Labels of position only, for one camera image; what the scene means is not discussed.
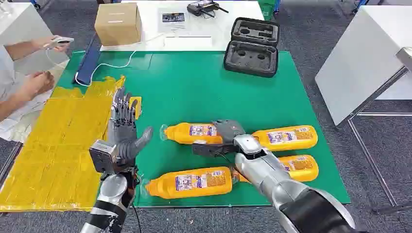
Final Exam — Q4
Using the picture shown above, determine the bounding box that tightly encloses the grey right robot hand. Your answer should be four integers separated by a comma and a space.
210, 119, 247, 145

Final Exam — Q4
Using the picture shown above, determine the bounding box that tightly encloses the person's right hand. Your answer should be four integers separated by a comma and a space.
20, 71, 56, 100

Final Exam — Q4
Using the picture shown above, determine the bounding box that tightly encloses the person's left hand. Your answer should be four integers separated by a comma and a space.
32, 35, 71, 53

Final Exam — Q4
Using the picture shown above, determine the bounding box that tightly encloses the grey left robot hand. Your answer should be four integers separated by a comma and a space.
107, 86, 154, 165

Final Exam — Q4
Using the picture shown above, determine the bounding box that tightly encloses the white phone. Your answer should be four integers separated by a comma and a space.
43, 36, 75, 51

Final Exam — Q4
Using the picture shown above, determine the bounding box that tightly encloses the orange drink bottle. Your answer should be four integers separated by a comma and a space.
159, 121, 224, 146
251, 125, 319, 152
140, 166, 233, 200
231, 154, 320, 183

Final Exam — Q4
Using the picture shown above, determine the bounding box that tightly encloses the white cabinet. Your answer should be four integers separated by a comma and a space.
0, 2, 70, 77

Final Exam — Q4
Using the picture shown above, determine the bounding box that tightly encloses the person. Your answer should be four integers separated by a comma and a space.
0, 35, 75, 123

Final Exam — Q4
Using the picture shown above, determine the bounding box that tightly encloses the green table mat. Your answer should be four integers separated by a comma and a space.
56, 50, 352, 208

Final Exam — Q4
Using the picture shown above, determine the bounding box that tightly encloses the dark blue pouch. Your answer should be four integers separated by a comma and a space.
73, 32, 103, 87

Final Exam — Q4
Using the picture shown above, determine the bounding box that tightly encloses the yellow plastic sheet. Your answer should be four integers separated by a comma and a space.
0, 75, 143, 213

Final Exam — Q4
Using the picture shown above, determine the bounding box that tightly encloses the brown cardboard box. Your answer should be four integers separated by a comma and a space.
94, 2, 142, 47

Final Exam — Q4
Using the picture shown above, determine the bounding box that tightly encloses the open black foam case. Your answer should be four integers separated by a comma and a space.
223, 17, 281, 79

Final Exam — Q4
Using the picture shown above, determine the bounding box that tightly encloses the white desk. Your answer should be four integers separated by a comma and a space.
99, 0, 266, 52

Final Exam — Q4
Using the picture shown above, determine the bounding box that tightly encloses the printed white paper sheet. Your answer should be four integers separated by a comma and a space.
156, 6, 191, 33

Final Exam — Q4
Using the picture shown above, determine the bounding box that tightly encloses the black remote controller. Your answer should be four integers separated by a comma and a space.
186, 0, 230, 18

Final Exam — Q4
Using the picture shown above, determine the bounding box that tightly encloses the green crate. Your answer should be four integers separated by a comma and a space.
257, 0, 281, 21

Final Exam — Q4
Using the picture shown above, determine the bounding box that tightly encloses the white table with metal legs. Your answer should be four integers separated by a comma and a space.
314, 4, 412, 216

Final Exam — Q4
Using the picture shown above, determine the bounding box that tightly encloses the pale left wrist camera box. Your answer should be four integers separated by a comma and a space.
88, 139, 119, 175

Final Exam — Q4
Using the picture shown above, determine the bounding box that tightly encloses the thin white cable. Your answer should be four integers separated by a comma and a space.
74, 32, 168, 88

